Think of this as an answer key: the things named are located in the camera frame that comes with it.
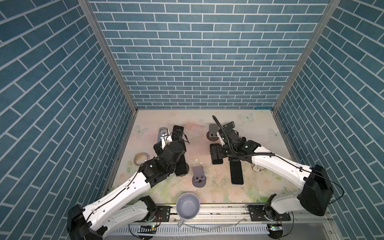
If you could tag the right seashell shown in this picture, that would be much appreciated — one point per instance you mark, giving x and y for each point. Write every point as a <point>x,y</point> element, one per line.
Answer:
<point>257,168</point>

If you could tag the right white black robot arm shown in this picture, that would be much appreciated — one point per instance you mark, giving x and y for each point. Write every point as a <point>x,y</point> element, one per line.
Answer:
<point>313,186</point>

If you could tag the grey round phone stand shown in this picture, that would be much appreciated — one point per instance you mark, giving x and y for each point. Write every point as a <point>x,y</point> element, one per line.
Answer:
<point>199,178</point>

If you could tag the circuit board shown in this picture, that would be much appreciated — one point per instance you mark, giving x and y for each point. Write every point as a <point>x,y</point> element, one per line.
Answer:
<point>147,230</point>
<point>275,227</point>

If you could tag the left circuit board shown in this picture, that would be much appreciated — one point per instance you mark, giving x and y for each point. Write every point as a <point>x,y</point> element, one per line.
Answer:
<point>147,230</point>

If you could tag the right circuit board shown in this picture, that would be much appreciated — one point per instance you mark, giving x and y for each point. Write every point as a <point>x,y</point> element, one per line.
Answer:
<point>275,227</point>

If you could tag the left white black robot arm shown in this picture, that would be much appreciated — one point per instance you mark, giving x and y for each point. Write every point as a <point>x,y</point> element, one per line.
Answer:
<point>101,218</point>

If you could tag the blue fabric cylinder speaker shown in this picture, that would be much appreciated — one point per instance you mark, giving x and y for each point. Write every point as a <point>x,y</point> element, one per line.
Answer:
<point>163,133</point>

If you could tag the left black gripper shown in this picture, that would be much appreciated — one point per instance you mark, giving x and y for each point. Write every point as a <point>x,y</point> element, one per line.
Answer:
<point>158,149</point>

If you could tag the black phone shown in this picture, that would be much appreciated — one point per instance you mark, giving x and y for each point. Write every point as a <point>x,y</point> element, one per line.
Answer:
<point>177,134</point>
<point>182,168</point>
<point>216,154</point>
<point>236,173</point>

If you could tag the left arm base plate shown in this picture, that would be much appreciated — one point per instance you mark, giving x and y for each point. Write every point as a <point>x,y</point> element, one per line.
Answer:
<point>161,214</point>

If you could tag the wooden base phone stand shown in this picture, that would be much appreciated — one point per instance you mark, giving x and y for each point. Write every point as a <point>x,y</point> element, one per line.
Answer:
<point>212,134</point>

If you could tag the white cable duct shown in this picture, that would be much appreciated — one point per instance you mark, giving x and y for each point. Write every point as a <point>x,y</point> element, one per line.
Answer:
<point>174,231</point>

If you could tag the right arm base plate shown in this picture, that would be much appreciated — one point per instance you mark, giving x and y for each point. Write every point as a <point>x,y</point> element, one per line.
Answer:
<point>260,213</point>

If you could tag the aluminium front rail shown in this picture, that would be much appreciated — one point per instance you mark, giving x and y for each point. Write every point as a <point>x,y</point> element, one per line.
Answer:
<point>303,226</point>

